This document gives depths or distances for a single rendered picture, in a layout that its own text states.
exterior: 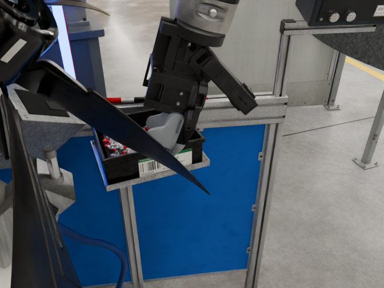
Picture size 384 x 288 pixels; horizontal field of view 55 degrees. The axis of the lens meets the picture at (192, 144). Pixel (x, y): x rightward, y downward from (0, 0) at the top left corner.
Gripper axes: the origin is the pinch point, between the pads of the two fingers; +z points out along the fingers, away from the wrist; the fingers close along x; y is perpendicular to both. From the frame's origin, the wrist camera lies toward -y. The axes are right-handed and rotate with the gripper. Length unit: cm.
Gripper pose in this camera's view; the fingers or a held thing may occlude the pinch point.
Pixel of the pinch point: (174, 152)
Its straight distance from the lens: 58.9
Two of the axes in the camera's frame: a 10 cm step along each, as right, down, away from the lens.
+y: -9.5, -1.8, -2.7
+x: 1.3, 5.5, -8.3
